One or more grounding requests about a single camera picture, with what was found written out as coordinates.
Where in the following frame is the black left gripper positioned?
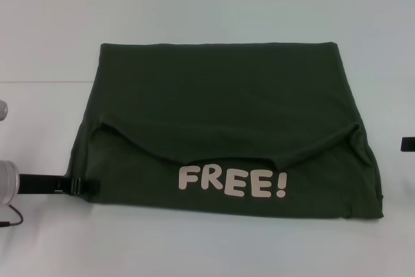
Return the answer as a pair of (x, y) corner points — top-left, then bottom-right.
(18, 174), (102, 196)

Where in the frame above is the dark green shirt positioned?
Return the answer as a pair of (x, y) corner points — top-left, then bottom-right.
(66, 42), (386, 223)

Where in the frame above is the left gripper cable with connector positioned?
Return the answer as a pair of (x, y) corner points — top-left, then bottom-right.
(0, 204), (25, 228)

